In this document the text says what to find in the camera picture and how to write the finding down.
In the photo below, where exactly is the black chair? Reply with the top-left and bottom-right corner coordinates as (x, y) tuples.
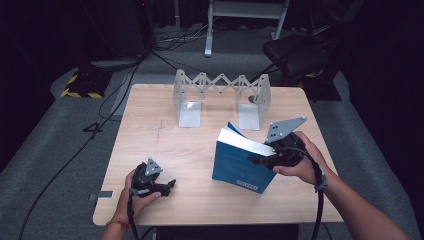
(262, 19), (346, 102)

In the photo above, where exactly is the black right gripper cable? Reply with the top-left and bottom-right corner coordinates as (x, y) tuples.
(278, 146), (327, 240)

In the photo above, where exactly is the yellow black striped floor base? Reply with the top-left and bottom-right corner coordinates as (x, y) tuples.
(60, 68), (114, 100)

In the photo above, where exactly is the tangle of floor cables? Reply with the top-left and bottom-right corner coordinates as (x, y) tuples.
(154, 23), (214, 52)

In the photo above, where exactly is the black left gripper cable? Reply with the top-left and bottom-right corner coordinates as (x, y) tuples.
(126, 188), (141, 240)

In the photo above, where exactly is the white metal stand frame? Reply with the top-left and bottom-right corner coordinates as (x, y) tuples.
(204, 0), (291, 58)

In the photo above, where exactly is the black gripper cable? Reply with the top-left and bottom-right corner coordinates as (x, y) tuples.
(126, 188), (141, 240)
(278, 146), (327, 240)

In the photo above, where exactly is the red bracelet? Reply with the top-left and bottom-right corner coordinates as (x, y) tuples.
(105, 218), (132, 232)

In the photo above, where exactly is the long black floor cable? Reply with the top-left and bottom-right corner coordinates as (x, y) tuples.
(18, 49), (151, 240)

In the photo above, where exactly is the person's left hand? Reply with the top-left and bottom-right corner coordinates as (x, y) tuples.
(114, 168), (163, 224)

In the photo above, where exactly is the blue paperback book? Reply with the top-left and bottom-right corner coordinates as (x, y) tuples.
(211, 121), (278, 195)

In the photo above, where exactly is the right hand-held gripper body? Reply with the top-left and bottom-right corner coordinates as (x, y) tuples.
(265, 115), (309, 168)

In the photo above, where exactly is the person's right hand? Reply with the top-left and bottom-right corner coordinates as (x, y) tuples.
(272, 130), (330, 186)

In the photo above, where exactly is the grey cable strap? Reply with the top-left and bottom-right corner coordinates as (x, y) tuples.
(314, 169), (330, 194)

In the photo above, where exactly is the grey expandable metal book rack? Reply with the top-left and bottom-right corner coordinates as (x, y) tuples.
(172, 68), (272, 131)

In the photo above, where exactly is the grey tape strip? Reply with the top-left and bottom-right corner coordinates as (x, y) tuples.
(89, 190), (115, 202)

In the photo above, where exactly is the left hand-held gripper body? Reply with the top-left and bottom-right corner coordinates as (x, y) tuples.
(131, 157), (168, 199)

